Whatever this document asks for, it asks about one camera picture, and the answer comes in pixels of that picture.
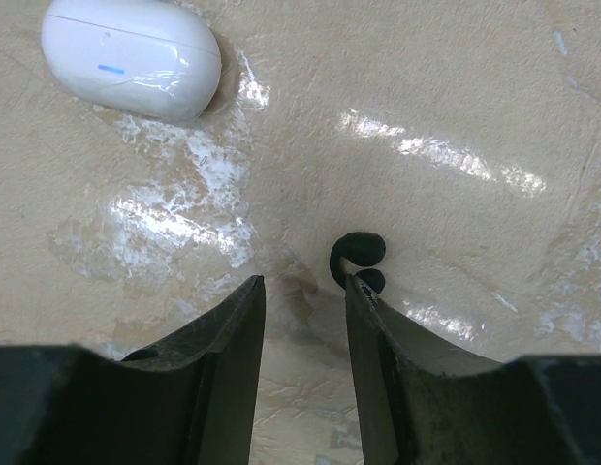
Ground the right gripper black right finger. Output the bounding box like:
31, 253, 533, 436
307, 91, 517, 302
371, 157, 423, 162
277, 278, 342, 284
345, 277, 601, 464

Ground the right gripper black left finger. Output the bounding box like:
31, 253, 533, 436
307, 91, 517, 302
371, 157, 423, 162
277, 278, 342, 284
0, 276, 266, 464

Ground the black earbud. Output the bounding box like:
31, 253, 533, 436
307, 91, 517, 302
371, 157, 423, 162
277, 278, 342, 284
329, 232, 386, 295

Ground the white earbud charging case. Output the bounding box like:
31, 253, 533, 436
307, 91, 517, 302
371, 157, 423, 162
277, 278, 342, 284
41, 1, 222, 121

